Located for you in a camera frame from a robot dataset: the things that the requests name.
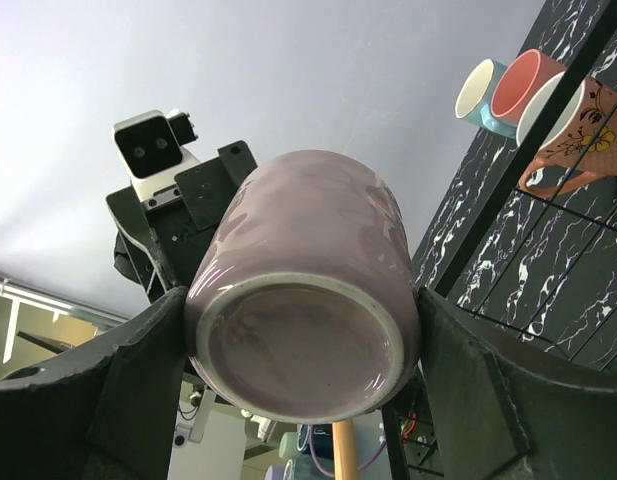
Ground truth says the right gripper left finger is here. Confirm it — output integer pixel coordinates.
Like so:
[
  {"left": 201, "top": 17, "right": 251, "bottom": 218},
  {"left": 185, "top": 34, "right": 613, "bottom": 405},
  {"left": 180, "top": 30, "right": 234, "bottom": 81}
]
[{"left": 0, "top": 287, "right": 186, "bottom": 479}]

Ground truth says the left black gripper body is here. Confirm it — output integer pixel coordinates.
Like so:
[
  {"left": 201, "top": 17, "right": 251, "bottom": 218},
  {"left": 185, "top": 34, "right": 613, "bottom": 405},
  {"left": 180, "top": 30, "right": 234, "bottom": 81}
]
[{"left": 106, "top": 140, "right": 257, "bottom": 303}]

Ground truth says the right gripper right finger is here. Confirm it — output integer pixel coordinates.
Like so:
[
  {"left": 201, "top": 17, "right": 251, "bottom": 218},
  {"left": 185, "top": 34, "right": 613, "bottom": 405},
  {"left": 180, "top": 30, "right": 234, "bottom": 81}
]
[{"left": 417, "top": 288, "right": 617, "bottom": 479}]

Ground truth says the purple mug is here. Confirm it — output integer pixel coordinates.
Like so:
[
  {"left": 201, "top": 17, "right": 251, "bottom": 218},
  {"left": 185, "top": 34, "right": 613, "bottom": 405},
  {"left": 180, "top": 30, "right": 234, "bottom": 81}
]
[{"left": 184, "top": 150, "right": 421, "bottom": 424}]

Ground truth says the orange floral mug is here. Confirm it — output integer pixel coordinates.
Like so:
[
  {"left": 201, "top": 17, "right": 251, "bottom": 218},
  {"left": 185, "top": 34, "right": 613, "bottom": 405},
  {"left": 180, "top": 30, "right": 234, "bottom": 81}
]
[{"left": 518, "top": 77, "right": 617, "bottom": 199}]

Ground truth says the blue faceted cup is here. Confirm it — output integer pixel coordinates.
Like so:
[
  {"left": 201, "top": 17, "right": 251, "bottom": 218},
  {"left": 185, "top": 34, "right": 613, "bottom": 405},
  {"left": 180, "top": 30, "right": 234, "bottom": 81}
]
[{"left": 454, "top": 59, "right": 516, "bottom": 138}]

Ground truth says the pink cup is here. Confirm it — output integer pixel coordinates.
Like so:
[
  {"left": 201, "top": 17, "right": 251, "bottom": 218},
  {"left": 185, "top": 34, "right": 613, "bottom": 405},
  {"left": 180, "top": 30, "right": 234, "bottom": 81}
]
[{"left": 490, "top": 49, "right": 567, "bottom": 126}]

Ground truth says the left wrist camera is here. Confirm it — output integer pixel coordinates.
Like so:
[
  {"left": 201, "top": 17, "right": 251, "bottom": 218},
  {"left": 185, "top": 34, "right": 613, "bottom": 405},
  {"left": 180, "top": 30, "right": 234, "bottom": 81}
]
[{"left": 112, "top": 109, "right": 200, "bottom": 211}]

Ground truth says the black wire dish rack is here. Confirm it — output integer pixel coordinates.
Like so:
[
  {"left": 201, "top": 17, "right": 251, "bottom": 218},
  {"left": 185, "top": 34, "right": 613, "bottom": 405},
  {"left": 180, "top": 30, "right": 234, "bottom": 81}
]
[{"left": 332, "top": 0, "right": 617, "bottom": 480}]

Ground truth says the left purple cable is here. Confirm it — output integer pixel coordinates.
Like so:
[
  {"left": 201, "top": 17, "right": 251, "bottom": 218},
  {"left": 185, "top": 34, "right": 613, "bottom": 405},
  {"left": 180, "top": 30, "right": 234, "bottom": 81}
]
[{"left": 307, "top": 424, "right": 334, "bottom": 480}]

